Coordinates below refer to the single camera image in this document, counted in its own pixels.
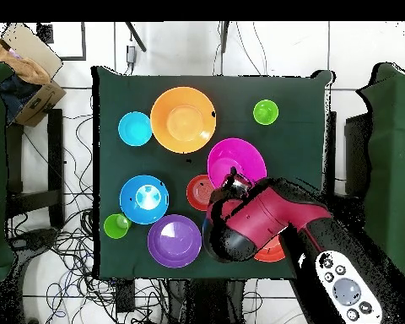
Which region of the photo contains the large pink bowl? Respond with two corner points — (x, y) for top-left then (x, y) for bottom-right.
(207, 137), (268, 190)

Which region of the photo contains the small red bowl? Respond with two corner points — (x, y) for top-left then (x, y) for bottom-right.
(186, 174), (215, 213)

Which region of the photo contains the green cup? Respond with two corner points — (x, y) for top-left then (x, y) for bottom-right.
(252, 99), (280, 127)
(103, 213), (133, 240)

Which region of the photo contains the large orange bowl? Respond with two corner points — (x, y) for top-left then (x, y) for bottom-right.
(149, 86), (218, 154)

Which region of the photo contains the dark green table cloth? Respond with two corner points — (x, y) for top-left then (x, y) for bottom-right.
(90, 65), (335, 281)

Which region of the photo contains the large red bowl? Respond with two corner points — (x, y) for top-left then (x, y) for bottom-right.
(253, 235), (287, 263)

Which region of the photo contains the purple bowl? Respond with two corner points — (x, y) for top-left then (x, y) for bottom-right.
(147, 213), (203, 270)

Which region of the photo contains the small light blue bowl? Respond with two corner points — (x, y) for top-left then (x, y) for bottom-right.
(117, 111), (154, 148)

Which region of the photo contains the medium blue bowl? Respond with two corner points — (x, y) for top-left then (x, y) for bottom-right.
(119, 174), (170, 225)

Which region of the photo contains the black side furniture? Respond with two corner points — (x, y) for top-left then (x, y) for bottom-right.
(343, 112), (372, 197)

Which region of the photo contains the black tripod leg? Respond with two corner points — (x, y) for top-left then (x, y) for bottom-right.
(220, 21), (230, 53)
(124, 21), (148, 53)

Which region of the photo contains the cardboard box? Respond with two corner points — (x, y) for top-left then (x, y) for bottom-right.
(0, 22), (68, 128)

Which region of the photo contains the brown cloth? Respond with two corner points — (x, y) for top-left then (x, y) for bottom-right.
(0, 33), (51, 85)

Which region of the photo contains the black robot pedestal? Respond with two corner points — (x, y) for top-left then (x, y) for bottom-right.
(166, 278), (247, 324)

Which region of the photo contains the black stool frame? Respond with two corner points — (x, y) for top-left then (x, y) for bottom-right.
(6, 108), (66, 230)

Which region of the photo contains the black square frame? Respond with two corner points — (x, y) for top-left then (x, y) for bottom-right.
(36, 21), (87, 62)

